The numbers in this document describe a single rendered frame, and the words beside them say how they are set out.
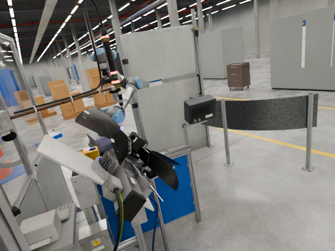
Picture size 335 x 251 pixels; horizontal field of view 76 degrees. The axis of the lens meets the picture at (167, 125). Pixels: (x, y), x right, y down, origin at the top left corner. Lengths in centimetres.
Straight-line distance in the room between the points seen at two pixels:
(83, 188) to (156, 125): 224
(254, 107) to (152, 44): 162
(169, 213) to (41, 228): 123
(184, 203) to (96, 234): 111
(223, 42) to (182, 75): 763
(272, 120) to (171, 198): 157
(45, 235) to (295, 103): 264
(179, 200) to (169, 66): 195
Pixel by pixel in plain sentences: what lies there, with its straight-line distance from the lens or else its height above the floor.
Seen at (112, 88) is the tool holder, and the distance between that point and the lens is 127.
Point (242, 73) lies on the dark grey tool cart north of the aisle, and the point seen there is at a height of 58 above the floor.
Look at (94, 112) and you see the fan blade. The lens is 136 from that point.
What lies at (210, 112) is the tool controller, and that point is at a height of 111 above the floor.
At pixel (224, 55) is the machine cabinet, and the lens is 1094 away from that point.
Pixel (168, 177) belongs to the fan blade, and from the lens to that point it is 119.
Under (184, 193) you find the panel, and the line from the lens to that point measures 217.
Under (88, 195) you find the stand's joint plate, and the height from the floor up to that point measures 102.
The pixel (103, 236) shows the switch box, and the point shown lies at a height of 80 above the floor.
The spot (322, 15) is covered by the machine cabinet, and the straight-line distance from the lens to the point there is 697.
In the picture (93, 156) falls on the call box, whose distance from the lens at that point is 172.
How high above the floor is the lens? 166
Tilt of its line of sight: 18 degrees down
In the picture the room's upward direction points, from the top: 10 degrees counter-clockwise
